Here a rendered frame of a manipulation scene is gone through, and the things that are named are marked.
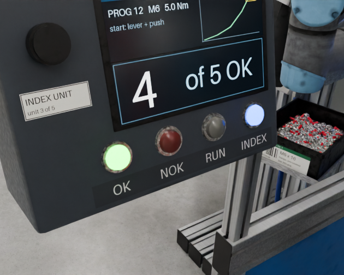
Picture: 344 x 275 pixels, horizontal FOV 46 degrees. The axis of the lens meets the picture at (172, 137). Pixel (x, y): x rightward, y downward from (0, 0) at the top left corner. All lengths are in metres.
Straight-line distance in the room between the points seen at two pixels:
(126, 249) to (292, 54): 1.30
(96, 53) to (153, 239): 1.57
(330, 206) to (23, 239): 1.43
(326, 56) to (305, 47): 0.04
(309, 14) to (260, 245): 0.36
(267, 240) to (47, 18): 0.51
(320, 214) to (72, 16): 0.59
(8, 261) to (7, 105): 1.57
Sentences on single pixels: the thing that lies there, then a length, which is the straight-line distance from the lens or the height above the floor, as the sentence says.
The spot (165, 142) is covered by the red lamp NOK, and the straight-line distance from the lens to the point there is 0.34.
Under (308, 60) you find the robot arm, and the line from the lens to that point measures 0.69.
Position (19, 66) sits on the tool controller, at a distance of 0.29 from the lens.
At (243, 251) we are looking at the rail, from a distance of 0.65.
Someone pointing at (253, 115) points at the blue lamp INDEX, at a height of 1.12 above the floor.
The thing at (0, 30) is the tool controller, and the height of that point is 1.22.
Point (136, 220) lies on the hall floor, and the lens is 1.93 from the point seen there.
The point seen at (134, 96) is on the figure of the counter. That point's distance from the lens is 0.32.
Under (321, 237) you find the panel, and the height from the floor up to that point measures 0.73.
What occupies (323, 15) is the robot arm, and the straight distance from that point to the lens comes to 0.65.
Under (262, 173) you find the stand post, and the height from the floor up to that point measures 0.45.
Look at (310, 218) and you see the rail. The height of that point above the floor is 0.83.
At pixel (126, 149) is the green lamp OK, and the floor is 1.12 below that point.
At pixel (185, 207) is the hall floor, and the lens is 2.01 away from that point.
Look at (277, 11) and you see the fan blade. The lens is 1.09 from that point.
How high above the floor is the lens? 1.30
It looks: 30 degrees down
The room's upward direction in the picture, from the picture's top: 2 degrees clockwise
